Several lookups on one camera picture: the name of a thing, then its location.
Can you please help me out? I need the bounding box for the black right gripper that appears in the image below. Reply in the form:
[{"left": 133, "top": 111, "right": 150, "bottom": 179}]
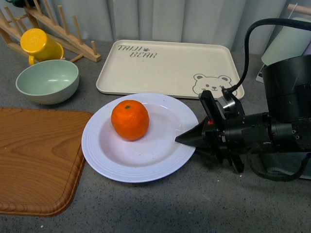
[{"left": 175, "top": 113, "right": 274, "bottom": 173}]

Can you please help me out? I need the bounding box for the white round plate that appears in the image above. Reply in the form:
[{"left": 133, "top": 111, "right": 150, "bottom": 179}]
[{"left": 82, "top": 93, "right": 198, "bottom": 183}]

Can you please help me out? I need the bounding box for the orange mandarin fruit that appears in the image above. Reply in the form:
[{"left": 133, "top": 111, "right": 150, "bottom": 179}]
[{"left": 110, "top": 100, "right": 150, "bottom": 141}]

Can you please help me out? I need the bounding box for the beige bear serving tray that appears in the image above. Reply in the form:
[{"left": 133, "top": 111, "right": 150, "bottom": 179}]
[{"left": 96, "top": 40, "right": 240, "bottom": 99}]

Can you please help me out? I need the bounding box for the grey folded cloth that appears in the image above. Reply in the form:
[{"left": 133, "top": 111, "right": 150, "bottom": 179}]
[{"left": 261, "top": 152, "right": 307, "bottom": 175}]

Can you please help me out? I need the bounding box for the grey curtain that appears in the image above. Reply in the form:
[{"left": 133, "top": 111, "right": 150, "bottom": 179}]
[{"left": 0, "top": 0, "right": 311, "bottom": 54}]

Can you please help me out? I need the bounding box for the green plastic cup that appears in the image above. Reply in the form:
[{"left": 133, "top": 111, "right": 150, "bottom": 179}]
[{"left": 261, "top": 26, "right": 311, "bottom": 66}]

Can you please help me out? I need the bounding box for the wooden cutting board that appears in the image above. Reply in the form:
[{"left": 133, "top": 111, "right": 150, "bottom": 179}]
[{"left": 0, "top": 108, "right": 91, "bottom": 216}]

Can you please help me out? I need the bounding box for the green ceramic bowl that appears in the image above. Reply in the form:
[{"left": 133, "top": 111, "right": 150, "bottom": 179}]
[{"left": 16, "top": 60, "right": 79, "bottom": 105}]

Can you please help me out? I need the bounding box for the yellow mug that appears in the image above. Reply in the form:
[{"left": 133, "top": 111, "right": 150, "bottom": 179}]
[{"left": 20, "top": 28, "right": 64, "bottom": 66}]

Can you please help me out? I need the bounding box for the wooden dish rack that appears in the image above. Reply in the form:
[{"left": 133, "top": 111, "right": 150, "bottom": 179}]
[{"left": 0, "top": 0, "right": 102, "bottom": 62}]

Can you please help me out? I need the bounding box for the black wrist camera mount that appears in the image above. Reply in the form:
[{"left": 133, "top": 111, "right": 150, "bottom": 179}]
[{"left": 199, "top": 90, "right": 245, "bottom": 126}]

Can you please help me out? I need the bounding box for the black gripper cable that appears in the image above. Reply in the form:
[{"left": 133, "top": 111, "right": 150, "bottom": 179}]
[{"left": 222, "top": 18, "right": 311, "bottom": 94}]

